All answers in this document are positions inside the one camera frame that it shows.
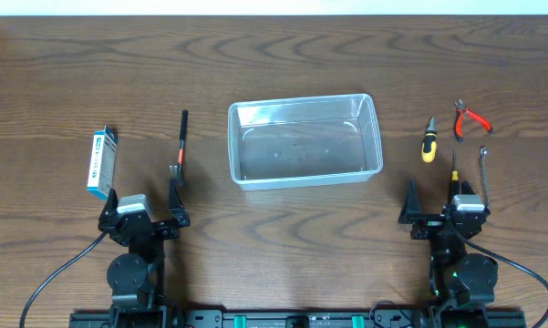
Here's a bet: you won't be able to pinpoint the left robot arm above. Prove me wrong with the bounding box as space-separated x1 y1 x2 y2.
98 178 191 327

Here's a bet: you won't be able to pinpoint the silver wrench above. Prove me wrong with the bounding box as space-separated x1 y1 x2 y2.
479 146 490 207

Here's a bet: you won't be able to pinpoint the small claw hammer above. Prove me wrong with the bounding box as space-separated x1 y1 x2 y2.
170 110 189 186

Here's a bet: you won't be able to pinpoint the stubby yellow black screwdriver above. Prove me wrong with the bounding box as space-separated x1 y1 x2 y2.
421 117 437 163

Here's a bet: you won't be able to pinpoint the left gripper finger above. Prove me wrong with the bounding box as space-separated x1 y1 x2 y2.
168 178 185 218
100 188 119 221

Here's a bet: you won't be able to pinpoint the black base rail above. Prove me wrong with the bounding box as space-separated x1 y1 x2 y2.
68 307 526 328

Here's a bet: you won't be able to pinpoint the clear plastic container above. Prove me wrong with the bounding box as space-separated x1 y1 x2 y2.
228 93 383 191

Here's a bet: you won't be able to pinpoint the red handled pliers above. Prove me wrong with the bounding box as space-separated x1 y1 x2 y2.
453 99 493 142

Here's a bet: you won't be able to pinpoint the blue white cardboard box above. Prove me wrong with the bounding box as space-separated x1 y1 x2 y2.
87 126 118 200

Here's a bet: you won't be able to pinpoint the thin yellow black screwdriver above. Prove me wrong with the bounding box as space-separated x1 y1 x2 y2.
450 152 460 198

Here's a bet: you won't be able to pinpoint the right black cable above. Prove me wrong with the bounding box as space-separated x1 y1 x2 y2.
444 218 548 328

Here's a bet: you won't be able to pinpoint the left black cable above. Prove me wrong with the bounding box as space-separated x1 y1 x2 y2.
18 230 110 328

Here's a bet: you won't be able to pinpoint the black cable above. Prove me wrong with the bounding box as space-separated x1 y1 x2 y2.
444 218 548 328
18 230 110 328

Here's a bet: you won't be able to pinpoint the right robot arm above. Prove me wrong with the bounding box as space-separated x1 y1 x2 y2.
398 181 498 327

